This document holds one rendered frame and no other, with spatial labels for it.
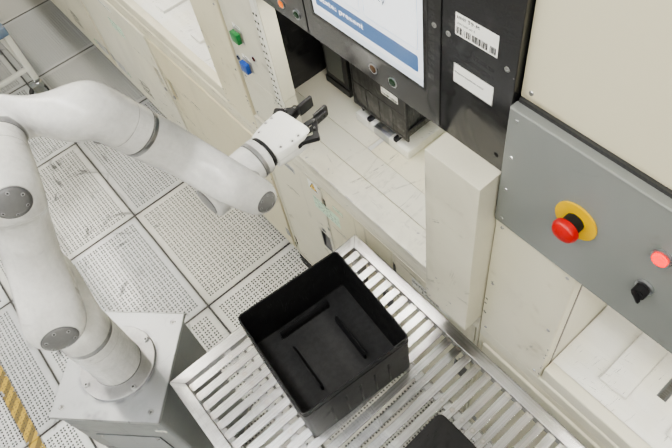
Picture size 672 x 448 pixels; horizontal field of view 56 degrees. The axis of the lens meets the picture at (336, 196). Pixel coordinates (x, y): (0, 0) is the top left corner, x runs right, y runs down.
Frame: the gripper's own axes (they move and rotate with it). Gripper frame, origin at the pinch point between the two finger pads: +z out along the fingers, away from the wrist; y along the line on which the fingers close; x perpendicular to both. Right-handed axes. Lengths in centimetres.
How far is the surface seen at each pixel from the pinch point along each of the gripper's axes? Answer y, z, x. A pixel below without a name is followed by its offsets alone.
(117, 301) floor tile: -83, -54, -119
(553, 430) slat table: 75, -12, -43
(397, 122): 5.5, 21.3, -19.7
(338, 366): 30, -31, -42
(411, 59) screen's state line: 30.4, -2.0, 32.7
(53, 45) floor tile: -246, 17, -119
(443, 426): 58, -28, -33
